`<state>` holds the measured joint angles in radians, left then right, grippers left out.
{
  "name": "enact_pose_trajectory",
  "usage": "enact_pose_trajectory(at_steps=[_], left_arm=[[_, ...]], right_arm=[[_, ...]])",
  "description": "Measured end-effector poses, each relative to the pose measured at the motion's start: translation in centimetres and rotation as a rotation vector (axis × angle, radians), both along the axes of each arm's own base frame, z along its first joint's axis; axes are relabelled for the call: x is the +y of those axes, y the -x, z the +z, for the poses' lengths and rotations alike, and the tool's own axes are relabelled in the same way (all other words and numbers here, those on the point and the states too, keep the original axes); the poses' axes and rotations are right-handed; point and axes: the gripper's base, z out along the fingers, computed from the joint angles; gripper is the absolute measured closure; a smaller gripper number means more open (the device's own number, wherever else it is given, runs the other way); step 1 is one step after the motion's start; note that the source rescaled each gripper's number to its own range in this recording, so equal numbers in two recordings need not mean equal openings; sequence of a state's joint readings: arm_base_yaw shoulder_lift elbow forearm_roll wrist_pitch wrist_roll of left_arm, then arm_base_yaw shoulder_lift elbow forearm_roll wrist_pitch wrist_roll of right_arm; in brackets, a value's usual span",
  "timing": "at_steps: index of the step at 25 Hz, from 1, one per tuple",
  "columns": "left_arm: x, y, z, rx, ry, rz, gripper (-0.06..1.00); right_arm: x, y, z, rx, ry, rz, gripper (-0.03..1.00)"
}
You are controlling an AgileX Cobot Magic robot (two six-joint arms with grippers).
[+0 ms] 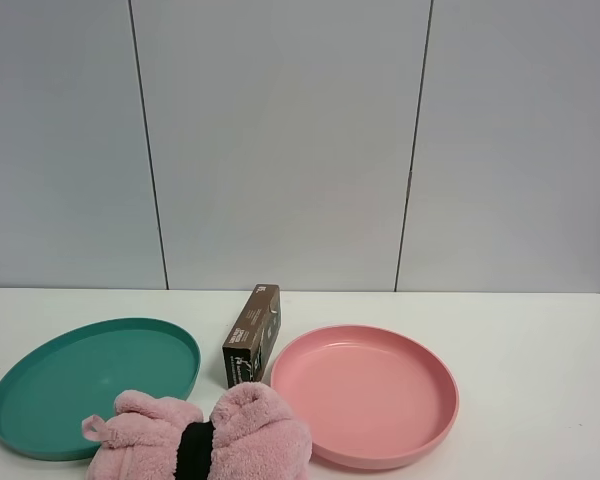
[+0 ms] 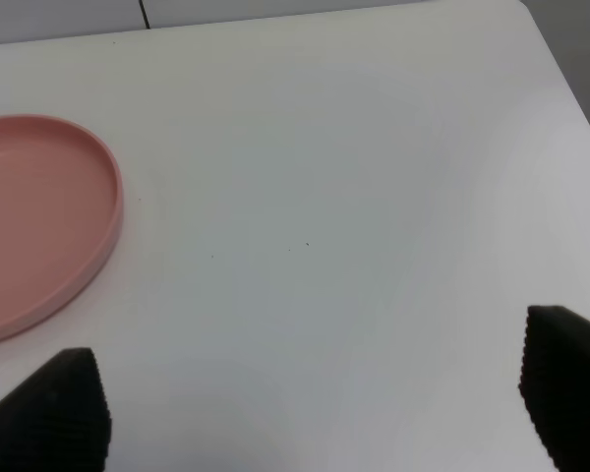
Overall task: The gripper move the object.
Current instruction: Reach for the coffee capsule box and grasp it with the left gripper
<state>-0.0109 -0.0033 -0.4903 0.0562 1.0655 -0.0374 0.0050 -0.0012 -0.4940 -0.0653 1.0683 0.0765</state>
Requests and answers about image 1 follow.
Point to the pink fluffy towel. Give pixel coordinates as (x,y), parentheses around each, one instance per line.
(252,433)

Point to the pink round plate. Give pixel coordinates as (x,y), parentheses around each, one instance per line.
(373,399)

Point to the green round plate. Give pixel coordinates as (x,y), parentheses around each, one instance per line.
(46,395)

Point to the brown coffee box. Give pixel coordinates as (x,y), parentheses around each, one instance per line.
(249,344)

